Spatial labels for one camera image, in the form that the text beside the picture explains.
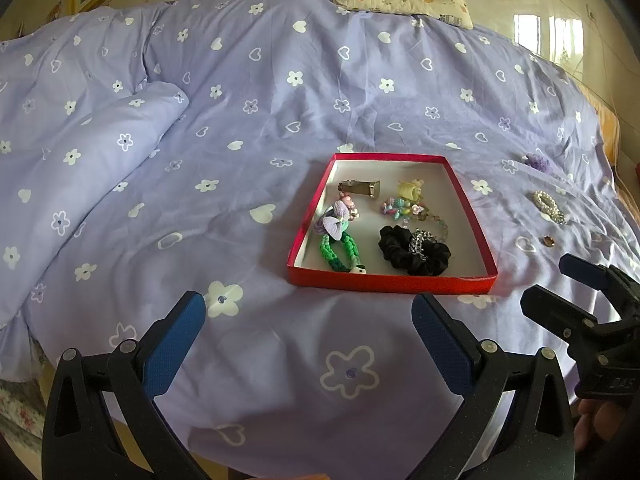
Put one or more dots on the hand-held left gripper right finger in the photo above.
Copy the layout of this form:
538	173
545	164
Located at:
445	340

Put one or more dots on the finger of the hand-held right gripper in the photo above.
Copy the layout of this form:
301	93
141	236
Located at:
582	267
560	312

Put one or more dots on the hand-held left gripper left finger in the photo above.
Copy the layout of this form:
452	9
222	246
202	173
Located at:
175	340

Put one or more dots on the red shallow cardboard box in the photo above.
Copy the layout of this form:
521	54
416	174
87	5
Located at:
390	284

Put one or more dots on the yellow hair claw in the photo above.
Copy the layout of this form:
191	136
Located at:
409	190

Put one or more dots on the metal hair clip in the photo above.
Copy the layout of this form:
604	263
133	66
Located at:
367	190

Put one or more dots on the person's right hand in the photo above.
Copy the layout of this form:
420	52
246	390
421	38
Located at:
597	422

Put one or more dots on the black scrunchie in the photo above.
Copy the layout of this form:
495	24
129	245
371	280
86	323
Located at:
395	249

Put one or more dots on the purple fluffy scrunchie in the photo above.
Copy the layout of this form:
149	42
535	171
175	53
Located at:
537	163

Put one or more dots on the floral bed sheet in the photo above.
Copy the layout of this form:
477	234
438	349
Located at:
20	410

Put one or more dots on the purple floral blanket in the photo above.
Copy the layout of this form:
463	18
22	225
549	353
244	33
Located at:
250	110

